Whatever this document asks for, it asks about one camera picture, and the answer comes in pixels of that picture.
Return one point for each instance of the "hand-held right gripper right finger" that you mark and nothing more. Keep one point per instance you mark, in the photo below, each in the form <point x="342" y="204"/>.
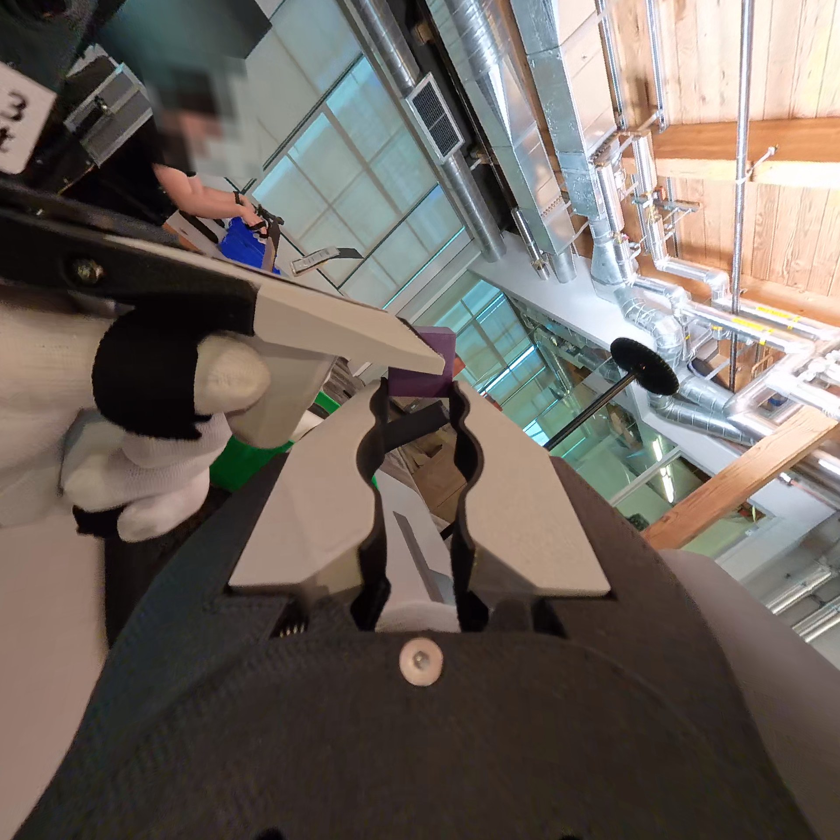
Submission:
<point x="531" y="518"/>

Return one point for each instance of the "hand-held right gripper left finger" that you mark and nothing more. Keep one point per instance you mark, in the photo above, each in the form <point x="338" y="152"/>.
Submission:
<point x="308" y="518"/>

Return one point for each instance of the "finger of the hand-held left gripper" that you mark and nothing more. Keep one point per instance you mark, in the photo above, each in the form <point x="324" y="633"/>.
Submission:
<point x="341" y="328"/>

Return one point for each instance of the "purple cube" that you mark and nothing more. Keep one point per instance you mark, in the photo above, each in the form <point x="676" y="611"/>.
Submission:
<point x="420" y="382"/>

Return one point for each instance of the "person's left hand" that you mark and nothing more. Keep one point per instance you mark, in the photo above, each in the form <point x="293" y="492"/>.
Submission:
<point x="39" y="394"/>

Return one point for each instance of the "green plastic bin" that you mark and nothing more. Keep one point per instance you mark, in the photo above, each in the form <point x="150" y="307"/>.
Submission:
<point x="256" y="463"/>

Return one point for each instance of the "large cardboard box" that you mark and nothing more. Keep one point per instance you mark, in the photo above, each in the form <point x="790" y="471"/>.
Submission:
<point x="436" y="479"/>

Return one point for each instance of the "blue plastic bin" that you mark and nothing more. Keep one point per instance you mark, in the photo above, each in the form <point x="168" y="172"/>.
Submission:
<point x="246" y="249"/>

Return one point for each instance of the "black floor lamp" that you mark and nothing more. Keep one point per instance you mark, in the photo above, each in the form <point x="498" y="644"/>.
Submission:
<point x="646" y="367"/>

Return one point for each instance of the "dark board on white stand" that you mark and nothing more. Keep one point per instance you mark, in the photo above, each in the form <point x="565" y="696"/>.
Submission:
<point x="754" y="656"/>

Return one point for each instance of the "insulated silver pipes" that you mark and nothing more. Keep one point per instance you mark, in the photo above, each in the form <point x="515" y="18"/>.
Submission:
<point x="689" y="308"/>

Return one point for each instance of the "large silver duct with vent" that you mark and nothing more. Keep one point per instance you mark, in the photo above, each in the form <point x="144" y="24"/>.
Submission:
<point x="499" y="98"/>

